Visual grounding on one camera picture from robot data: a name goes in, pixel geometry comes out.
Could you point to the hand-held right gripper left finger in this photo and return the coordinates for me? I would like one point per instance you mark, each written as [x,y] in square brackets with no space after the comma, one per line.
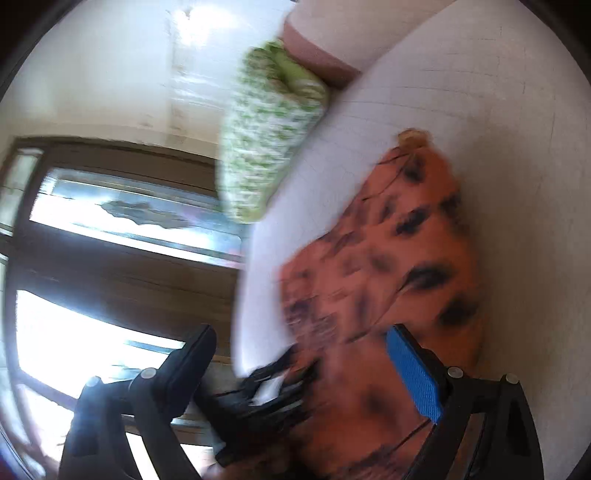
[194,355]

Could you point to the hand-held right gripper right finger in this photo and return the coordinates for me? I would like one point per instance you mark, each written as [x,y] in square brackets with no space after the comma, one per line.
[413,374]

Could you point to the orange floral garment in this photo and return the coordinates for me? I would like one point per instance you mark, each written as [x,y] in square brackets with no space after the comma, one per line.
[397,258]

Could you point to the wooden framed window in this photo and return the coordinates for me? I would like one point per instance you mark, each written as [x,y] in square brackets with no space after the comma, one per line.
[115,258]

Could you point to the green patterned pillow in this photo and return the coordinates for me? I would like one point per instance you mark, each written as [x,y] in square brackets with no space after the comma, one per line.
[263,138]

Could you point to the pale pink bed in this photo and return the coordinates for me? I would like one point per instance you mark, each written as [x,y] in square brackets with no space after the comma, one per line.
[508,138]

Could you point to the pink bolster cushion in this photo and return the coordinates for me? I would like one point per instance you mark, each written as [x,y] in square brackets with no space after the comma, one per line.
[323,50]

